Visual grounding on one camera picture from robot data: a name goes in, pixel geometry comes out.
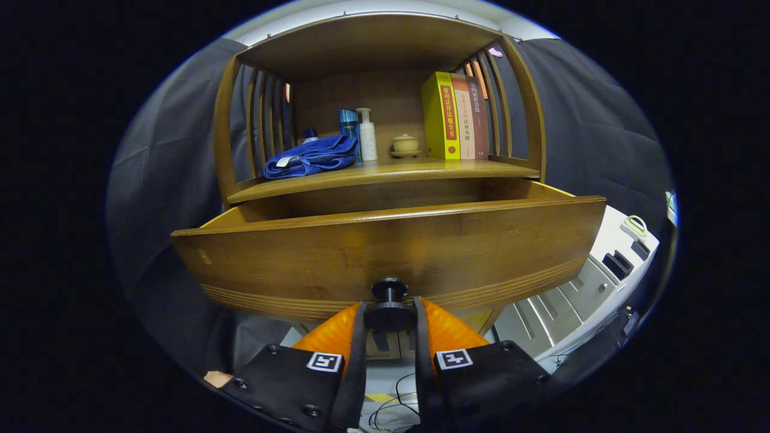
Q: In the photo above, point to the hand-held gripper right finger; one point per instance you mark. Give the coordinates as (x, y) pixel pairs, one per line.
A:
(424, 379)

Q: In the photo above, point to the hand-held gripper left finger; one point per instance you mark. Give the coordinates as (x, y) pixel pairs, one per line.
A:
(356, 373)

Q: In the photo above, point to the wooden drawer with black knob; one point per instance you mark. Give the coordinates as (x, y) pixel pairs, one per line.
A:
(361, 246)

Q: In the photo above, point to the wooden cabinet door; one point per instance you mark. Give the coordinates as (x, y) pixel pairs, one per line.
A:
(404, 352)
(376, 352)

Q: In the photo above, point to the wooden countertop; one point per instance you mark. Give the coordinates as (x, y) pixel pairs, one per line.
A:
(391, 171)

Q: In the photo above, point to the white side cabinet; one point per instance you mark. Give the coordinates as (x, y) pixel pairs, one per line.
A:
(607, 240)

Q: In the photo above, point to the wooden cabinet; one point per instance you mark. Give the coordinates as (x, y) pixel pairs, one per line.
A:
(361, 42)

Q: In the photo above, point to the blue folded towel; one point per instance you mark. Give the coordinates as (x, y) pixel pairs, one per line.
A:
(313, 157)

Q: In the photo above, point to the black block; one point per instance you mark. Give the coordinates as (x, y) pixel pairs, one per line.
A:
(616, 266)
(640, 249)

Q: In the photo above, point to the yellow-green saucer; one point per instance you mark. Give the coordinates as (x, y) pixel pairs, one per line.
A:
(406, 154)

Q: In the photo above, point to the white pump bottle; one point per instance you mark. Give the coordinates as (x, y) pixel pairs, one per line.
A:
(367, 141)

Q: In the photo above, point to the yellow-green lidded teacup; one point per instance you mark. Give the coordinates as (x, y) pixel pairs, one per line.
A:
(406, 144)

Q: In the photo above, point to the small white blue-capped bottle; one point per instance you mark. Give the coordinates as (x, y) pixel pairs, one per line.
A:
(310, 137)

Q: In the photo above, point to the blue glass bottle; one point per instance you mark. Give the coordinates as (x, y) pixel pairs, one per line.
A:
(348, 123)

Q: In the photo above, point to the white and orange book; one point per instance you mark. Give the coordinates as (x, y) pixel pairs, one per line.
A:
(464, 126)

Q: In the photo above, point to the brown book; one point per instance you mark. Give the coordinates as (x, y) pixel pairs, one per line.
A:
(479, 126)

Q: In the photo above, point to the thick yellow book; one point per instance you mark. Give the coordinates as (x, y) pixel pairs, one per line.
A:
(434, 114)

